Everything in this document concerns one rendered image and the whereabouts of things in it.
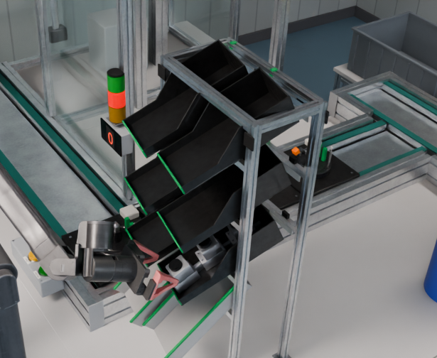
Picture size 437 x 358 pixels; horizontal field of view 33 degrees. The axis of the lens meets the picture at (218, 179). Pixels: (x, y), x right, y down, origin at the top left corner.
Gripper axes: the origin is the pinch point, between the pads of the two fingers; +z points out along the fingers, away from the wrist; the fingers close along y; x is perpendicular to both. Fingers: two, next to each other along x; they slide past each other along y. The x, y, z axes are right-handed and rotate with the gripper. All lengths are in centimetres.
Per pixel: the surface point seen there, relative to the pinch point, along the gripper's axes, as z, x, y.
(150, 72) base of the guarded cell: 78, 2, 152
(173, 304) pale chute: 14.2, 15.9, 8.0
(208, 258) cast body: 9.6, -4.5, -1.3
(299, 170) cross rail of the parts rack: 20.2, -31.2, -5.1
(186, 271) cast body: 4.8, -0.8, -1.6
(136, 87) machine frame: 58, 1, 127
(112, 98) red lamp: 10, -16, 62
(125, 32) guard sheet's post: 6, -35, 61
